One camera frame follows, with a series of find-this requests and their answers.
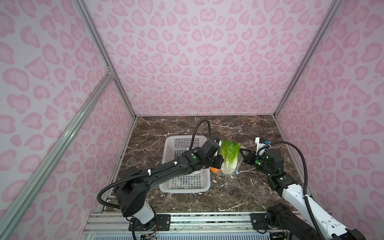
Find right black corrugated cable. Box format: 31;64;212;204
257;140;326;240

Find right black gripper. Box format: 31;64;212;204
238;148;274;177

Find orange tomato toy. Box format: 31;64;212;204
210;168;221;173

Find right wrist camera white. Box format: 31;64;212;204
255;137;270;156

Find white perforated plastic basket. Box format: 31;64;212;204
159;136;211;194

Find aluminium front rail frame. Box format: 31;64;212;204
81;212;293;240

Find black corrugated cable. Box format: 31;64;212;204
96;119;213;209
257;140;326;240

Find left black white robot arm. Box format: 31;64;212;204
114;138;224;225

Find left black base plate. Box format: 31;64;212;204
129;214;171;232

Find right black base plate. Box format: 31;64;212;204
250;212;282;233

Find green lettuce toy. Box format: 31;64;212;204
219;140;242;175

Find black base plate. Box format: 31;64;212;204
129;214;171;232
250;212;282;233

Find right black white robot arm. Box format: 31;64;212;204
240;148;365;240

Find left black corrugated cable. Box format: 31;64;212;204
96;119;213;209

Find clear zip top bag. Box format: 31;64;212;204
209;140;244;177

